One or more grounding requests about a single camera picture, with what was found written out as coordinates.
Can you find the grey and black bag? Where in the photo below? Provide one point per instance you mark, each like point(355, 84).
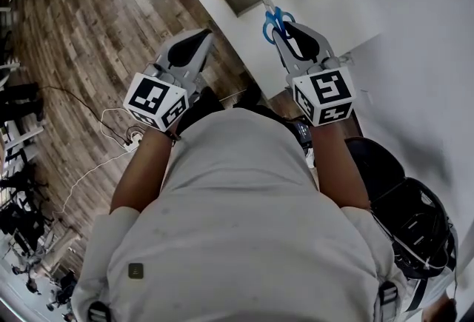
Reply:
point(418, 235)

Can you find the small grey square badge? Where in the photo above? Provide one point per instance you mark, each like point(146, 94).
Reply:
point(136, 271)

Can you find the black belt device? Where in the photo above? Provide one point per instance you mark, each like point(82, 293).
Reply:
point(304, 132)

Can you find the person's right forearm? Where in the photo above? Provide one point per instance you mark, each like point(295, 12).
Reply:
point(340, 168)

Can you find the person's left forearm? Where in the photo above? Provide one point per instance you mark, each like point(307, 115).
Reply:
point(144, 172)

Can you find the white power strip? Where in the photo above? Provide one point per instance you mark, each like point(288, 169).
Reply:
point(134, 141)

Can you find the person's black-clad legs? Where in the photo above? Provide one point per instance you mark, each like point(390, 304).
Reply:
point(211, 102)

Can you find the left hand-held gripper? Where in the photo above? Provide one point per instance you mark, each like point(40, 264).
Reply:
point(152, 102)

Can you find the person's white shirt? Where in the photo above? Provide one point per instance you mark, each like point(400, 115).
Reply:
point(237, 224)

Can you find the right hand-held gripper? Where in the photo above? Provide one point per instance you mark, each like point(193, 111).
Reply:
point(326, 94)

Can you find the white table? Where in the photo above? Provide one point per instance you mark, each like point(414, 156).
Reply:
point(333, 9)

